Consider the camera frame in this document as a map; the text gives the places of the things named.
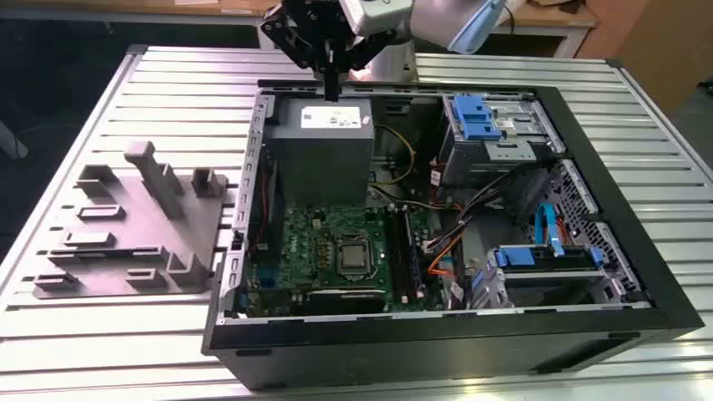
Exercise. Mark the green motherboard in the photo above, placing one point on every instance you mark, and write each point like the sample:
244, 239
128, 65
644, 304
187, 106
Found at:
300, 250

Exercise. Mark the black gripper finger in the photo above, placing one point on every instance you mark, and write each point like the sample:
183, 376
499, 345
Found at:
362, 52
290, 42

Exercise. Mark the black RAM slot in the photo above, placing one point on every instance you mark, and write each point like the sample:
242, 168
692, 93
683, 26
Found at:
392, 255
403, 255
398, 255

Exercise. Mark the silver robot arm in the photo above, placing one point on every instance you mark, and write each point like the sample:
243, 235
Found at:
390, 58

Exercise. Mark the wooden workbench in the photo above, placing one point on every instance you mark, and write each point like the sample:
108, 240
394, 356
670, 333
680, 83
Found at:
111, 6

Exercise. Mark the brown wooden cabinet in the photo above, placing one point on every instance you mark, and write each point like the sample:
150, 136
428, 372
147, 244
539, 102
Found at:
658, 42

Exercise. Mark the metal drive cage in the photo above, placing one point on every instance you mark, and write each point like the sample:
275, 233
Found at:
474, 163

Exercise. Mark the grey power supply unit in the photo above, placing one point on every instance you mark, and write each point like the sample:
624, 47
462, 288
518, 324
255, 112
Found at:
323, 167

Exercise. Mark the CPU socket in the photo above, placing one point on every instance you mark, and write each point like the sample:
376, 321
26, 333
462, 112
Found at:
351, 241

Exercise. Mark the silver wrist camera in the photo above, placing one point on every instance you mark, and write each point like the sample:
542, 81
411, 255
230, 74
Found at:
374, 16

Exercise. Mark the grey chair base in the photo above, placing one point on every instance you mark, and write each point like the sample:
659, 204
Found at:
14, 144

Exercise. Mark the black PC case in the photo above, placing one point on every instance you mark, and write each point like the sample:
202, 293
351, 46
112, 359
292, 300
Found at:
390, 355

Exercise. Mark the black case fan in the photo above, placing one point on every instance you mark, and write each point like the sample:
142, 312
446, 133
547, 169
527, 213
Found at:
274, 188

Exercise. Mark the black graphics card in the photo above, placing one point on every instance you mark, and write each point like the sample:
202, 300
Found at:
346, 303

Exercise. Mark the metal disk bay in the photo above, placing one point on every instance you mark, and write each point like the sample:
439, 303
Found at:
552, 275

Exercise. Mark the grey parts rack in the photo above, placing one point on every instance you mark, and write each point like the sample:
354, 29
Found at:
139, 234

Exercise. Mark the hard disk in blue carrier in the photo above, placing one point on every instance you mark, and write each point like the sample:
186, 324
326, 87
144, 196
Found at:
515, 258

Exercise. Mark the silver CPU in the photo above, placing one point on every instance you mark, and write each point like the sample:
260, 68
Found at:
355, 257

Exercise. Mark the blue drive carrier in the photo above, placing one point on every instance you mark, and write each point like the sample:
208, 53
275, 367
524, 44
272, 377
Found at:
476, 121

